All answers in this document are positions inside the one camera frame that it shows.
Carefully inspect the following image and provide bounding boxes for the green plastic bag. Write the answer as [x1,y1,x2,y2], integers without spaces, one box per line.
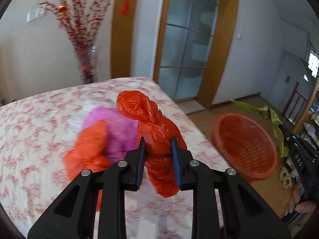
[230,99,289,158]

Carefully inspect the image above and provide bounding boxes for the knotted orange plastic bag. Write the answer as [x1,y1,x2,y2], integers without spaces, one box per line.
[63,119,113,211]

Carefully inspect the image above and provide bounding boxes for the pink plastic bag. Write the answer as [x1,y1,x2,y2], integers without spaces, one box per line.
[82,106,138,164]

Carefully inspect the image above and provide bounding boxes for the large orange plastic bag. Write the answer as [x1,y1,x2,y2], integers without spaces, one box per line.
[116,91,187,197]

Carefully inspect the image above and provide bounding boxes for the person right hand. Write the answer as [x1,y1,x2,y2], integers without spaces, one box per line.
[283,180,316,216]

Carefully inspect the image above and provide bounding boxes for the white slippers pair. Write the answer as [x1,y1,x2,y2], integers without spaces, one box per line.
[279,167,296,189]

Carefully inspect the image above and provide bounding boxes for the orange lined laundry basket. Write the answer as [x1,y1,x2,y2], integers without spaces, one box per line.
[211,113,278,183]

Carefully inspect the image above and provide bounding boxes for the wooden stair railing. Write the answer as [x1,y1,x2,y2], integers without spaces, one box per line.
[282,82,307,125]

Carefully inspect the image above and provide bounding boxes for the floral pink tablecloth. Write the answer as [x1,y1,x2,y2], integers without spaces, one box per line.
[1,77,229,238]

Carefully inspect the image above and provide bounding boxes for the glass vase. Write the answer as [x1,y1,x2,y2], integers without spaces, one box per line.
[76,46,98,84]

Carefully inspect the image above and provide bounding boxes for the frosted glass door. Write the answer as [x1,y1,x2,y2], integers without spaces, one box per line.
[159,0,219,100]

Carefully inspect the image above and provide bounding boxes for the red berry branches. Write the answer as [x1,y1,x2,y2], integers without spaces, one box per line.
[38,0,111,52]

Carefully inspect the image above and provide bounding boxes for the red hanging ornament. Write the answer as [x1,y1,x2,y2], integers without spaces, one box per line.
[119,0,130,16]

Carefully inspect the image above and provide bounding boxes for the white wall socket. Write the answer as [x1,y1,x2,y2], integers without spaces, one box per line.
[27,8,46,23]

